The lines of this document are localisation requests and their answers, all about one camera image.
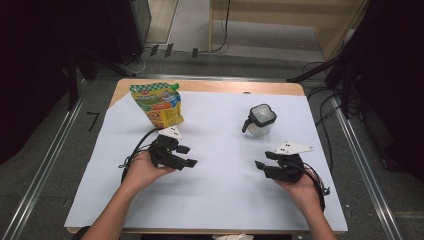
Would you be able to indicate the wooden frame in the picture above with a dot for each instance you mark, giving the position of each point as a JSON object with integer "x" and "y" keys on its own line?
{"x": 283, "y": 13}

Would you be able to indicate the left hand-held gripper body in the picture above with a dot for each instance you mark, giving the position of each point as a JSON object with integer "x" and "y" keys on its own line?
{"x": 163, "y": 151}

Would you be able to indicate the white paper sheet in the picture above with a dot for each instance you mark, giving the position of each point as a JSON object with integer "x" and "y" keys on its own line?
{"x": 216, "y": 186}

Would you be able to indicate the black tape strip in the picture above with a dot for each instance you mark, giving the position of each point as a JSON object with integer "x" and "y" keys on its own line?
{"x": 195, "y": 52}
{"x": 169, "y": 50}

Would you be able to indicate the person's right hand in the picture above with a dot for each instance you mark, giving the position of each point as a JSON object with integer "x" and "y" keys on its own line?
{"x": 305, "y": 193}

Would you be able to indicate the black cabinet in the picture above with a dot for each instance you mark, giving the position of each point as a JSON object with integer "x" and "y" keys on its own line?
{"x": 128, "y": 30}

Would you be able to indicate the white object under table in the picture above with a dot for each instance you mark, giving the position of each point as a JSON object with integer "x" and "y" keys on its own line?
{"x": 231, "y": 237}

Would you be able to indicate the yellow spout pouch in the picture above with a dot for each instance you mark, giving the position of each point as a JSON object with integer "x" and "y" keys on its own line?
{"x": 160, "y": 105}

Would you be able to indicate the person's left hand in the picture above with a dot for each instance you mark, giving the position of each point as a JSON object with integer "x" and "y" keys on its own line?
{"x": 143, "y": 171}

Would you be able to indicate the metal floor rail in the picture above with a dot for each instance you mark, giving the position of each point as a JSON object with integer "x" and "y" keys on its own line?
{"x": 43, "y": 173}
{"x": 370, "y": 180}

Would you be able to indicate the clear jar with black lid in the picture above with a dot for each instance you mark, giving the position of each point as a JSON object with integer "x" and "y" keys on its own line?
{"x": 261, "y": 120}

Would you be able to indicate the black stand leg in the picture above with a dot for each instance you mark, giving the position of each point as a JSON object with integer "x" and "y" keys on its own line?
{"x": 310, "y": 71}

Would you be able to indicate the dark curtain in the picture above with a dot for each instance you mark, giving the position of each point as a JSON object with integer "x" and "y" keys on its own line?
{"x": 393, "y": 83}
{"x": 33, "y": 66}

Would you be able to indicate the wooden table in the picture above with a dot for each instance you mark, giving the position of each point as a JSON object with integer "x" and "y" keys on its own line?
{"x": 233, "y": 87}

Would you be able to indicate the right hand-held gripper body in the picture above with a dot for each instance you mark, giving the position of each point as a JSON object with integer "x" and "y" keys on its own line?
{"x": 288, "y": 168}

